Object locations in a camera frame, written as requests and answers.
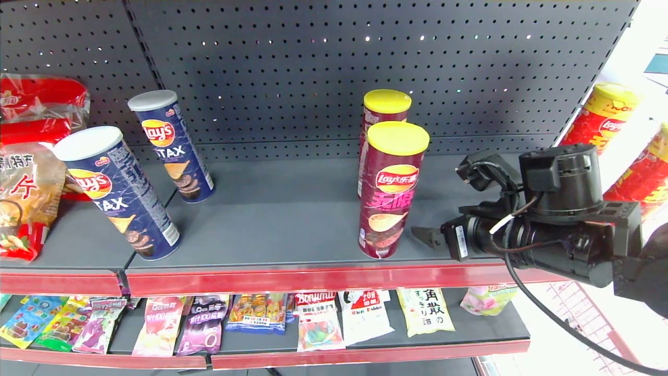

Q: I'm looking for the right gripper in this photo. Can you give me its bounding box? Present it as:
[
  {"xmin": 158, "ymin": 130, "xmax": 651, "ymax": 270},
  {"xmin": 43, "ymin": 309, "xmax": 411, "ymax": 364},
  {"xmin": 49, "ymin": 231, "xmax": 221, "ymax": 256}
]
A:
[{"xmin": 411, "ymin": 211, "xmax": 615, "ymax": 288}]

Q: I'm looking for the grey shop shelf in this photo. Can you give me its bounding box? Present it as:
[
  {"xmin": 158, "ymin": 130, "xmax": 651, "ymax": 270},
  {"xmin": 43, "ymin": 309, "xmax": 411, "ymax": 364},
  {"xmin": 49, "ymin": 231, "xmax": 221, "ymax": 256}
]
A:
[{"xmin": 0, "ymin": 0, "xmax": 640, "ymax": 376}]

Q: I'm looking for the pink shopping cart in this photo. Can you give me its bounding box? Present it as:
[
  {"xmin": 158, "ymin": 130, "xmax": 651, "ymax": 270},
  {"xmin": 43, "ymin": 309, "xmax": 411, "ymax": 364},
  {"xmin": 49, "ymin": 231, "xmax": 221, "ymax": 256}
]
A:
[{"xmin": 543, "ymin": 281, "xmax": 649, "ymax": 376}]

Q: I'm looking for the maroon chip can yellow lid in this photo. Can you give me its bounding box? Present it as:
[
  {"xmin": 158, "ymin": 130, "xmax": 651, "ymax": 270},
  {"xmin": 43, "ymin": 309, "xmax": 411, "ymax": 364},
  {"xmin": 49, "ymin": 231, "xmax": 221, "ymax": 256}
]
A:
[
  {"xmin": 357, "ymin": 89, "xmax": 413, "ymax": 199},
  {"xmin": 357, "ymin": 121, "xmax": 431, "ymax": 260}
]

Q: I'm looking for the pale yellow candy pack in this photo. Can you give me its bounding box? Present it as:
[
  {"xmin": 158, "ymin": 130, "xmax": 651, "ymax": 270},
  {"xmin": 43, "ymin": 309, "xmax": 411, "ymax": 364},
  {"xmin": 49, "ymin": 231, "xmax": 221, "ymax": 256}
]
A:
[{"xmin": 396, "ymin": 287, "xmax": 456, "ymax": 338}]

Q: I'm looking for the pink green pouch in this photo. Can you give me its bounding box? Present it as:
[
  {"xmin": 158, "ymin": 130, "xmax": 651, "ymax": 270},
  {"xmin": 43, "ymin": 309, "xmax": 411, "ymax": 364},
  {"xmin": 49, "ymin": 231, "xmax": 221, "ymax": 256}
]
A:
[{"xmin": 460, "ymin": 284, "xmax": 519, "ymax": 317}]

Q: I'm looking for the white red candy pack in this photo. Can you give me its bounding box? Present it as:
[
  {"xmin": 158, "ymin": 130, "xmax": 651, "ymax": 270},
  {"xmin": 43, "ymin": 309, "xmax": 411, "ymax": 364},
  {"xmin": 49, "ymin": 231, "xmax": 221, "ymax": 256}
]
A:
[{"xmin": 338, "ymin": 289, "xmax": 395, "ymax": 347}]

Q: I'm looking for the red clear gummy pack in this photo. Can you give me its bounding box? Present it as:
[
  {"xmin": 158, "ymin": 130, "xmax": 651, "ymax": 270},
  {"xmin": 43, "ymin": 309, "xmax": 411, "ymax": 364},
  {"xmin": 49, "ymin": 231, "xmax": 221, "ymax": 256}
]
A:
[{"xmin": 295, "ymin": 290, "xmax": 347, "ymax": 353}]

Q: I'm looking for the blue orange candy pack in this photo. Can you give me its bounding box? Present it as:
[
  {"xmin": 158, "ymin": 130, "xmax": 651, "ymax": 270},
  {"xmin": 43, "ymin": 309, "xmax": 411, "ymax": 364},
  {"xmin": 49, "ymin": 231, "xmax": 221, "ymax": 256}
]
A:
[{"xmin": 225, "ymin": 293, "xmax": 288, "ymax": 335}]

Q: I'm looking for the red chip can yellow lid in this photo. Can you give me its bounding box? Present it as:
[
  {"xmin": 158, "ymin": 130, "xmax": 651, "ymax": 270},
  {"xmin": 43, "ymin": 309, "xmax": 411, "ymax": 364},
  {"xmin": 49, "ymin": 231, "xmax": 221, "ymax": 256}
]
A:
[
  {"xmin": 602, "ymin": 122, "xmax": 668, "ymax": 221},
  {"xmin": 559, "ymin": 82, "xmax": 641, "ymax": 155}
]

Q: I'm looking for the dark purple candy pack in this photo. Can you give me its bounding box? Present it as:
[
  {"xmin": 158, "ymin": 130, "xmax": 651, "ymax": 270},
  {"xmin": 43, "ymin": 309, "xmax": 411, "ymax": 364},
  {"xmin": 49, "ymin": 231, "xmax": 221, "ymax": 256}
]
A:
[{"xmin": 176, "ymin": 295, "xmax": 231, "ymax": 357}]

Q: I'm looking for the small blue chip can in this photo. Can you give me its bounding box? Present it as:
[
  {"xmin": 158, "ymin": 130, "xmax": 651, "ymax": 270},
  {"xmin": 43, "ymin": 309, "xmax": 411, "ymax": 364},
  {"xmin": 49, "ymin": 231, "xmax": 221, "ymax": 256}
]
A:
[{"xmin": 127, "ymin": 89, "xmax": 216, "ymax": 204}]

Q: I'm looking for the pink candy pack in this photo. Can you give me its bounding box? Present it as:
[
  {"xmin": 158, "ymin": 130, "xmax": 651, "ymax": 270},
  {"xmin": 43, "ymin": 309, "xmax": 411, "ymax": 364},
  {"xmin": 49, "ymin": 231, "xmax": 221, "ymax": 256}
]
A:
[{"xmin": 132, "ymin": 296, "xmax": 186, "ymax": 358}]

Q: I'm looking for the large blue chip can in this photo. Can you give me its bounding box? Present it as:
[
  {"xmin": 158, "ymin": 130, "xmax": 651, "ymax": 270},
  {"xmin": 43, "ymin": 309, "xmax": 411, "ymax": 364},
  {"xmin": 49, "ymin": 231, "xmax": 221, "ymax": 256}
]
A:
[{"xmin": 54, "ymin": 126, "xmax": 182, "ymax": 261}]

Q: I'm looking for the green yellow candy pack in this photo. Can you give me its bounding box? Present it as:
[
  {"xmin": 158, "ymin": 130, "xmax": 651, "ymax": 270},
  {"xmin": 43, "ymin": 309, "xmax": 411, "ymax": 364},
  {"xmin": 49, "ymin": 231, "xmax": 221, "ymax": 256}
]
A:
[{"xmin": 35, "ymin": 296, "xmax": 92, "ymax": 352}]

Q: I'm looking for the brown red snack bag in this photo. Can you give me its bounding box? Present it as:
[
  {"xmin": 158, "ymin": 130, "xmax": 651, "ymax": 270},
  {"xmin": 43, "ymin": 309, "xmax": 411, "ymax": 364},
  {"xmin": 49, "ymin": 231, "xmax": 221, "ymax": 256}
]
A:
[{"xmin": 0, "ymin": 142, "xmax": 69, "ymax": 263}]

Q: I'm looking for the red clear snack bag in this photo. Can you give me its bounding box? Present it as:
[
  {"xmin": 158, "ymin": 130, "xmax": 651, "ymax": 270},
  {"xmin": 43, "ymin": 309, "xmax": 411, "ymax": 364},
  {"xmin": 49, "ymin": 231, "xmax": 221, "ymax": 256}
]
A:
[{"xmin": 0, "ymin": 73, "xmax": 91, "ymax": 145}]

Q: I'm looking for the black cable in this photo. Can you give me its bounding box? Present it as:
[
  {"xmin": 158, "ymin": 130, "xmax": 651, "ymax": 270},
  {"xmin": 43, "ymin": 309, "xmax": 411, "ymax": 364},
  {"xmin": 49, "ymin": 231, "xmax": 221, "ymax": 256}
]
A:
[{"xmin": 490, "ymin": 194, "xmax": 668, "ymax": 376}]

